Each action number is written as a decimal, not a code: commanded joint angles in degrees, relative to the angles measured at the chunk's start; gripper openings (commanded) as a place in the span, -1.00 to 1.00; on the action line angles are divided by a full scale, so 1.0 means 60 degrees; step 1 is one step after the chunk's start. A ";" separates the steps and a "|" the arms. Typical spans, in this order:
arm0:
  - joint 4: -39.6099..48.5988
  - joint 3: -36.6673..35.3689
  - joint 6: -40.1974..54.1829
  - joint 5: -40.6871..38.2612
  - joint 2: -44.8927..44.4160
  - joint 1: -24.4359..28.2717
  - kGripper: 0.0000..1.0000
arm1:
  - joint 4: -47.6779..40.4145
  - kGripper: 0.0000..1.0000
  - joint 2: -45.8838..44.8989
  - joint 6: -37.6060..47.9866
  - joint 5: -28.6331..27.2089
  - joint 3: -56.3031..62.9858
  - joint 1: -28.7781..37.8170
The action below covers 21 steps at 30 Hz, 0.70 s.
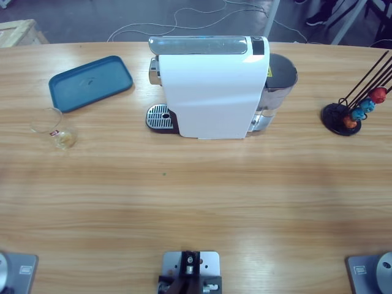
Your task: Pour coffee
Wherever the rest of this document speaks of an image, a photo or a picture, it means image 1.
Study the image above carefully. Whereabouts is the white upright post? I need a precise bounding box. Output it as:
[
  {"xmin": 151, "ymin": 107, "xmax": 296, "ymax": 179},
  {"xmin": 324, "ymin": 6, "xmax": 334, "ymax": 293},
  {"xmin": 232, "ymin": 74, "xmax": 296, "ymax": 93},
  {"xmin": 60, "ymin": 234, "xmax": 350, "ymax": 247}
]
[{"xmin": 262, "ymin": 0, "xmax": 281, "ymax": 39}]

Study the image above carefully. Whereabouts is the white capsule coffee machine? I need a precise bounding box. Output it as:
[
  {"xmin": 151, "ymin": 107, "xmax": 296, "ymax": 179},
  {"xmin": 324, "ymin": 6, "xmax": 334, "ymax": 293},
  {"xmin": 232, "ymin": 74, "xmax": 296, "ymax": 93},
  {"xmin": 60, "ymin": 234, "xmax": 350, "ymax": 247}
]
[{"xmin": 145, "ymin": 35, "xmax": 298, "ymax": 140}]

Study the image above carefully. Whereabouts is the grey mount plate, black post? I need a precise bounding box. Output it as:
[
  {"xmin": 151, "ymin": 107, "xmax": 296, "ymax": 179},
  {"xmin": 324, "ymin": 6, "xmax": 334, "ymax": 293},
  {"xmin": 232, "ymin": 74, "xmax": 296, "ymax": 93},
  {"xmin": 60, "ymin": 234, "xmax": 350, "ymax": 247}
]
[{"xmin": 156, "ymin": 250, "xmax": 223, "ymax": 294}]

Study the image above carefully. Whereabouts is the clear drinking glass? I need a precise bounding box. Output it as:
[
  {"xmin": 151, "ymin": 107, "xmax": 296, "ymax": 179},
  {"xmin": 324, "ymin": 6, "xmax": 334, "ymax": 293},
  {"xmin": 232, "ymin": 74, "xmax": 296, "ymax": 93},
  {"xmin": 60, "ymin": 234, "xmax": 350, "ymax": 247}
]
[{"xmin": 29, "ymin": 107, "xmax": 79, "ymax": 151}]

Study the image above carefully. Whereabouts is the red coffee capsule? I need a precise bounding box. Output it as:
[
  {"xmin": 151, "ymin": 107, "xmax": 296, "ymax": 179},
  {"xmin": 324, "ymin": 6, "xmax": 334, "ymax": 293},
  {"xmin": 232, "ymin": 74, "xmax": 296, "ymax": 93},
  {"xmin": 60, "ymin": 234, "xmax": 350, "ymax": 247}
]
[{"xmin": 369, "ymin": 86, "xmax": 387, "ymax": 104}]

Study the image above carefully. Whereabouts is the white floor cable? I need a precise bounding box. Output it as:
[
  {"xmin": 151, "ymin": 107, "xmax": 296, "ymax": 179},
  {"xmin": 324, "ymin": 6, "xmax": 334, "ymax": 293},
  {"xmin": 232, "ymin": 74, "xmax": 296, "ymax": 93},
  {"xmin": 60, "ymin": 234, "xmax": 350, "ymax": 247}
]
[{"xmin": 107, "ymin": 0, "xmax": 309, "ymax": 43}]

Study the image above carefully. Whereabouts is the white slanted frame bar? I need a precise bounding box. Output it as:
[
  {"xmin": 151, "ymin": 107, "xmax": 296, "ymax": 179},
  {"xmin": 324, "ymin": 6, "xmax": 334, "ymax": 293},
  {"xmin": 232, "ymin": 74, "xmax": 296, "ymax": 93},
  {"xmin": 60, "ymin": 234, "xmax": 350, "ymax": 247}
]
[{"xmin": 331, "ymin": 0, "xmax": 368, "ymax": 45}]

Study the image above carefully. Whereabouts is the teal plastic tray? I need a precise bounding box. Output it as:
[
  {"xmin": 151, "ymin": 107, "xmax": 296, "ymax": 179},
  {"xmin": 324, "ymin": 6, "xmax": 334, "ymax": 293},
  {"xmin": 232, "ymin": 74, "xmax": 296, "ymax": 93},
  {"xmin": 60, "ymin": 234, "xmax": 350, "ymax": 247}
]
[{"xmin": 48, "ymin": 55, "xmax": 134, "ymax": 113}]

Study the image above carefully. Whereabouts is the blue coffee capsule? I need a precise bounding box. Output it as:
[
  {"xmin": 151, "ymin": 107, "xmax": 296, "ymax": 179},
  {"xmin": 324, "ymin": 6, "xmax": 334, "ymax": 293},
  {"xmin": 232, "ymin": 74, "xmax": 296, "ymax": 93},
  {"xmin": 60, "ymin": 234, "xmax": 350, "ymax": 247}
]
[
  {"xmin": 350, "ymin": 107, "xmax": 367, "ymax": 122},
  {"xmin": 358, "ymin": 97, "xmax": 377, "ymax": 113}
]

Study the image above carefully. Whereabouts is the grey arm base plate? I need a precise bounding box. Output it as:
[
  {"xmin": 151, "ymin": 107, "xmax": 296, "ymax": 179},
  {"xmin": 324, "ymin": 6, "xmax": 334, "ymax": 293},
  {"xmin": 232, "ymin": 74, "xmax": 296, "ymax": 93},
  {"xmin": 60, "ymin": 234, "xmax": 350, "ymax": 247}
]
[
  {"xmin": 345, "ymin": 251, "xmax": 392, "ymax": 294},
  {"xmin": 0, "ymin": 251, "xmax": 40, "ymax": 294}
]

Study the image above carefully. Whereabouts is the wooden crate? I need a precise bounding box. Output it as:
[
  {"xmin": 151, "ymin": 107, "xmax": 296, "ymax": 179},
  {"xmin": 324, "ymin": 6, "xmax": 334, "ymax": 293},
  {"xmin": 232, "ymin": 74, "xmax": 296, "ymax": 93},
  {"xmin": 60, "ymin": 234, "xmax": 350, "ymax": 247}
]
[{"xmin": 0, "ymin": 18, "xmax": 50, "ymax": 48}]

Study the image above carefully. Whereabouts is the black sneaker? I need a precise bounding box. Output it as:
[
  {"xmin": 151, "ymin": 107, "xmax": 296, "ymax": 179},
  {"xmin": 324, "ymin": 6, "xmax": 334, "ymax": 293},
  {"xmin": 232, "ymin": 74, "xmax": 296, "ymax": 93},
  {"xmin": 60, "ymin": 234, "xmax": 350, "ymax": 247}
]
[{"xmin": 304, "ymin": 12, "xmax": 328, "ymax": 27}]

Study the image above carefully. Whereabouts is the black capsule holder with rods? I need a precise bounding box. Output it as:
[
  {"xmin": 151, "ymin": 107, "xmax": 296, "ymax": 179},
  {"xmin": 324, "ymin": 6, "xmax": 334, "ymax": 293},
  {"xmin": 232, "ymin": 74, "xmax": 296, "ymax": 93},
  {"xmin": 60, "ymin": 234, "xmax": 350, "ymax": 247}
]
[{"xmin": 320, "ymin": 50, "xmax": 392, "ymax": 137}]

